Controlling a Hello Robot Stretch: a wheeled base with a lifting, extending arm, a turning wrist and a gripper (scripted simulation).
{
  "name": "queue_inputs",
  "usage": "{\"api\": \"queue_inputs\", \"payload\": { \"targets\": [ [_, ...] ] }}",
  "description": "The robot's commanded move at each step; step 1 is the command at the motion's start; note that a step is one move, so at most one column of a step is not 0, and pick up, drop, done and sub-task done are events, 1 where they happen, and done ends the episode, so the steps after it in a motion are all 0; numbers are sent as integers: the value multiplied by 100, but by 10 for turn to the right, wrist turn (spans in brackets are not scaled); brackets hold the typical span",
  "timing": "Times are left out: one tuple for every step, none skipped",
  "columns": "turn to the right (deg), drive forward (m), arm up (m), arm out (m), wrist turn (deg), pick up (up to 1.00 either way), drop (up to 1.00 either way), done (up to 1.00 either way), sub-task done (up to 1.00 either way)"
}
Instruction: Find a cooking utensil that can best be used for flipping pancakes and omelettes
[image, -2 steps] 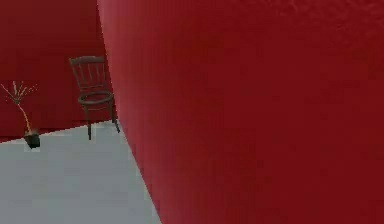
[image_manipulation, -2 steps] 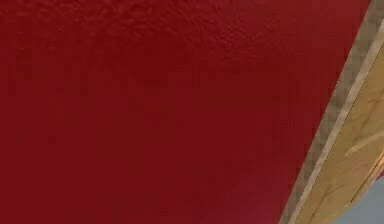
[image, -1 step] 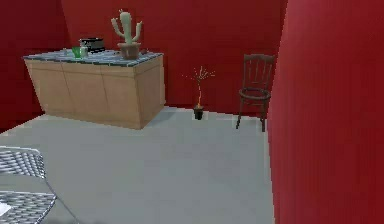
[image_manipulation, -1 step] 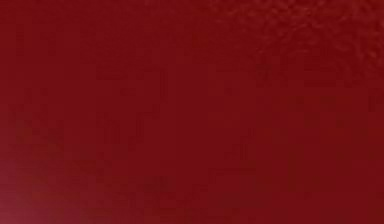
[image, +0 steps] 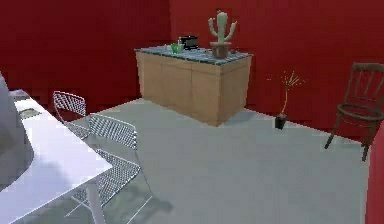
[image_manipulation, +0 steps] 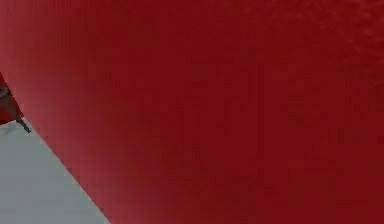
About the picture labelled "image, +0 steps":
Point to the wooden kitchen counter cabinet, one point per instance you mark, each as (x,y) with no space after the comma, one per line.
(196,86)

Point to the grey rounded object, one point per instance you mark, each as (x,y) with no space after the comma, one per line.
(11,146)

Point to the dark brown wooden chair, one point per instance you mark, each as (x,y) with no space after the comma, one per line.
(361,106)

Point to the green cactus in brown pot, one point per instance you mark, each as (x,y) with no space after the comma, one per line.
(220,36)

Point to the small grey bottle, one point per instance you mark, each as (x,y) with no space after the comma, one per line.
(180,44)

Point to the black toaster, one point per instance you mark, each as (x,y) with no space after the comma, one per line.
(190,41)

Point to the thin twig plant black pot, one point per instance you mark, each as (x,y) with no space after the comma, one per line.
(281,120)

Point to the green cup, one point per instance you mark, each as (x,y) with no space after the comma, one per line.
(174,48)

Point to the white table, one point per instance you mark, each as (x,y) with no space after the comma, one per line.
(56,160)

